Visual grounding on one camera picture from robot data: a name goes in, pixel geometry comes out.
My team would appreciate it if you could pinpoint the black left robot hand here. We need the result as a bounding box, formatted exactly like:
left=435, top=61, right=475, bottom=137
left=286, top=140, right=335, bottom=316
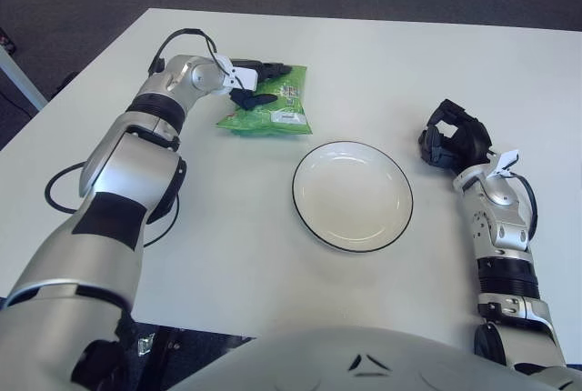
left=229, top=59, right=293, bottom=111

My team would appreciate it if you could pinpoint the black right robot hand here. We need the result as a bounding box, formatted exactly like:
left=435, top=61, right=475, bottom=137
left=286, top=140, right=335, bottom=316
left=417, top=98, right=494, bottom=170

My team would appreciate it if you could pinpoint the green snack bag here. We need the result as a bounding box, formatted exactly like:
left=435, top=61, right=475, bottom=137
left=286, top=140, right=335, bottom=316
left=216, top=65, right=314, bottom=138

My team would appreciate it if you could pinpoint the white plate with black rim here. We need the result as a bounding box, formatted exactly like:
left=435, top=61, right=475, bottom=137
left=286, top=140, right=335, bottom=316
left=291, top=140, right=415, bottom=254

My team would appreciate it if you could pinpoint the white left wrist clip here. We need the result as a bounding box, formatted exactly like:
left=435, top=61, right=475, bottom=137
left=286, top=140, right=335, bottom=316
left=213, top=54, right=258, bottom=93

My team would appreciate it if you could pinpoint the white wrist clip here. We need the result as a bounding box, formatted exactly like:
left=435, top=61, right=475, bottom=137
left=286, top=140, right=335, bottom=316
left=488, top=149, right=520, bottom=179
left=213, top=54, right=258, bottom=93

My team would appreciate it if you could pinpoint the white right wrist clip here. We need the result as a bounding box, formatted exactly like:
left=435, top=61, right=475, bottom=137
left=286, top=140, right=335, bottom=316
left=488, top=149, right=520, bottom=179

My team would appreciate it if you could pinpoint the white neighbouring table leg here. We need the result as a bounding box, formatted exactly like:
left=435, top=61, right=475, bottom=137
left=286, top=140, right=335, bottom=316
left=0, top=45, right=49, bottom=113

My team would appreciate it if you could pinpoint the dark floor object by leg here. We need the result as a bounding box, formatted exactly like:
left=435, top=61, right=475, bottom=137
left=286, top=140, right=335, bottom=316
left=0, top=26, right=17, bottom=54

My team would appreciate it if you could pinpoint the silver robot torso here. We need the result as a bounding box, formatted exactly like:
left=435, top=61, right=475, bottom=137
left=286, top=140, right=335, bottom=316
left=172, top=326, right=582, bottom=391

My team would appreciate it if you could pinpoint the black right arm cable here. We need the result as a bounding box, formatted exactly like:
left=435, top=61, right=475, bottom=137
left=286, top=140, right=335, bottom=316
left=508, top=172, right=538, bottom=242

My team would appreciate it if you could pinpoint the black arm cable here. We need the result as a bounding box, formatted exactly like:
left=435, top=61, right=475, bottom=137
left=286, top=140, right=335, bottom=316
left=508, top=172, right=538, bottom=242
left=44, top=27, right=220, bottom=247

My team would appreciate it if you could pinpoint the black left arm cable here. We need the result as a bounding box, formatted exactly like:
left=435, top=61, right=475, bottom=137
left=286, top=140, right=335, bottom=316
left=44, top=27, right=220, bottom=247

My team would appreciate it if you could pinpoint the shiny bracket under table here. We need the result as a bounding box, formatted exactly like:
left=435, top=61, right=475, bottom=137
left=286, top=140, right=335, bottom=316
left=138, top=331, right=158, bottom=356

